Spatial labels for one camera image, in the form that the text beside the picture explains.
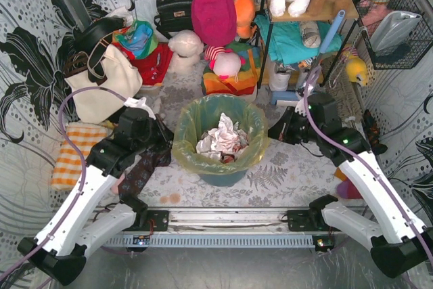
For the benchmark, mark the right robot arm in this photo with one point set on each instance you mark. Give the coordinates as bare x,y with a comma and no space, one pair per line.
397,240

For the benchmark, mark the dark patterned necktie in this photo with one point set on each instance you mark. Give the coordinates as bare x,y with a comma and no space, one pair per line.
137,178

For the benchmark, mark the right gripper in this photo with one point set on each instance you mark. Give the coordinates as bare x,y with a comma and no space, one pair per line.
282,130

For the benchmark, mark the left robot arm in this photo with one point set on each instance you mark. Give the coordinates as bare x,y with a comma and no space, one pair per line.
104,200

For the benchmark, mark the pink head plush doll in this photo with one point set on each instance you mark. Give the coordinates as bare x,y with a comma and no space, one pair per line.
225,63

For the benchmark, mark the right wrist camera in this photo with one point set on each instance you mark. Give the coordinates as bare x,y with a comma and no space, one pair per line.
303,90

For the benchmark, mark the yellow plush duck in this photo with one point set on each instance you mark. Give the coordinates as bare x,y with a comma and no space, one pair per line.
356,68

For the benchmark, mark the silver foil pouch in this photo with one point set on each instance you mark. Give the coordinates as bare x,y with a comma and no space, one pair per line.
393,29

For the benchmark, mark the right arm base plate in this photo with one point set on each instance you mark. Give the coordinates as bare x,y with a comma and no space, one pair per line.
307,220

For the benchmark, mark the teal cloth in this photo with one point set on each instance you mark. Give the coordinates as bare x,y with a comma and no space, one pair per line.
286,43

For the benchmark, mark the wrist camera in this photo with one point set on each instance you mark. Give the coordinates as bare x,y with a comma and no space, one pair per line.
140,103
303,90

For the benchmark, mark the red cloth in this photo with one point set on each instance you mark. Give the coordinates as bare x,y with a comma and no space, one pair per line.
153,68

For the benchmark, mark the colourful printed bag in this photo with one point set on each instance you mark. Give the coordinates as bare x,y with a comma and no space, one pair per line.
137,41

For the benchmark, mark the magenta fabric bag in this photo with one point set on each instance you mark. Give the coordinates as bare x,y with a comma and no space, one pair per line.
214,21

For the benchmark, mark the orange plush toy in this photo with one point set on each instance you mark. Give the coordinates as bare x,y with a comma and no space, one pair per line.
245,12

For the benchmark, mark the crumpled paper trash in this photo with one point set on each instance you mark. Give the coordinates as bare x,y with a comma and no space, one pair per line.
224,143

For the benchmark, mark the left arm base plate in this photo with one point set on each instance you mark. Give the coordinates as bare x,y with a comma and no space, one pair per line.
151,220

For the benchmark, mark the red striped sock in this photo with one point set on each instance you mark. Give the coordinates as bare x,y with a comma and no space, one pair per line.
346,189

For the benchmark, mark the white plush bear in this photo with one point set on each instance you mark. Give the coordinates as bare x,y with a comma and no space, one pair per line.
187,48

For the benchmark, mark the yellow trash bag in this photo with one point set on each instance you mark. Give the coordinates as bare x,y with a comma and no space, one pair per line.
204,114

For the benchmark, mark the cream canvas tote bag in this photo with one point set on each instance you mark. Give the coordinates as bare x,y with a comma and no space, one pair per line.
122,80

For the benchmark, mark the blue mop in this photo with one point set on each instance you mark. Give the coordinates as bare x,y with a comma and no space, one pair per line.
289,98

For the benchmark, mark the orange checkered towel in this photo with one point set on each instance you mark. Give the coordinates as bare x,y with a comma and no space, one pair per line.
67,169

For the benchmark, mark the black leather handbag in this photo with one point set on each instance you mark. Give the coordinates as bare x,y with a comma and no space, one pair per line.
173,16

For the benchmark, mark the teal trash bin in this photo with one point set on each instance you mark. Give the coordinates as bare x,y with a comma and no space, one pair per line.
221,176

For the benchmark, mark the black wire basket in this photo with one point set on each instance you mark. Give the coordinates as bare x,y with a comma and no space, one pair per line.
409,53

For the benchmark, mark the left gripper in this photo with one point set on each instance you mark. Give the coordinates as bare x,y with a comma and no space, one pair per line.
162,132

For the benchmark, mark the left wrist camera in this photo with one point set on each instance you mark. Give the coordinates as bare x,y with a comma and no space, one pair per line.
140,103

